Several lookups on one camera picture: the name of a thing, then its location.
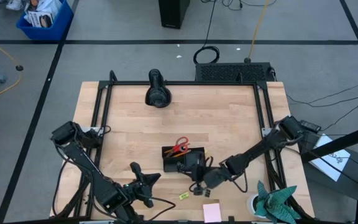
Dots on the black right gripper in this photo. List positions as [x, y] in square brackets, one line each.
[197, 169]

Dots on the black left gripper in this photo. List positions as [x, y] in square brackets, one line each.
[140, 186]

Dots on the yellow-green eraser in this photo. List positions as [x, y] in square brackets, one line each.
[184, 196]

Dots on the pink sticky note pad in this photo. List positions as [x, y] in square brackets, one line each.
[212, 213]

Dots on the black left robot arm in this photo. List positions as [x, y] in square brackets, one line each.
[85, 168]

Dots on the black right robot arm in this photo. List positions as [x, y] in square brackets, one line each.
[253, 152]

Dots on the black mesh desk organizer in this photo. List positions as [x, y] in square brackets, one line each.
[169, 166]

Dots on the white plant pot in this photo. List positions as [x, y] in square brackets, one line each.
[250, 205]

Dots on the teal artificial plant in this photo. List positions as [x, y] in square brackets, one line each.
[275, 205]

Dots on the black mesh-top computer case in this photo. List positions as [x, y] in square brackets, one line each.
[228, 72]

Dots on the white paper sheet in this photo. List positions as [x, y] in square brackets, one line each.
[334, 161]

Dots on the black computer tower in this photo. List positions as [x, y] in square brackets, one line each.
[172, 14]

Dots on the blue plastic bin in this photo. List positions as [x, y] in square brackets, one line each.
[57, 29]

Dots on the magazines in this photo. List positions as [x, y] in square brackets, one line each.
[39, 18]

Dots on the black table edge bracket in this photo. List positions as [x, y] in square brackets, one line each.
[231, 219]

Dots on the black aluminium table frame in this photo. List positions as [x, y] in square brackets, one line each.
[182, 83]

